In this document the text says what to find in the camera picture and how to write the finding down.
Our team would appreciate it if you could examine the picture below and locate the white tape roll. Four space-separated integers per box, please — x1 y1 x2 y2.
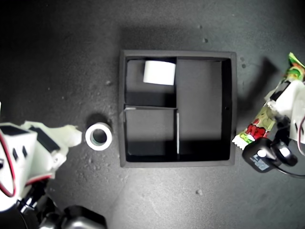
142 60 177 86
85 122 113 152

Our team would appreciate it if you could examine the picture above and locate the green printed snack bar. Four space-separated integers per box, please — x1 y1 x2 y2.
232 52 305 150

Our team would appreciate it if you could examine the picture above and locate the black tray with wells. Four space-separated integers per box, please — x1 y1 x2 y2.
119 49 237 168

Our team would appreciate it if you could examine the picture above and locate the red arm wire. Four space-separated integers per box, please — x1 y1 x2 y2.
0 131 52 198

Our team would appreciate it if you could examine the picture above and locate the black camera cable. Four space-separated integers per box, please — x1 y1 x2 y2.
274 164 305 178

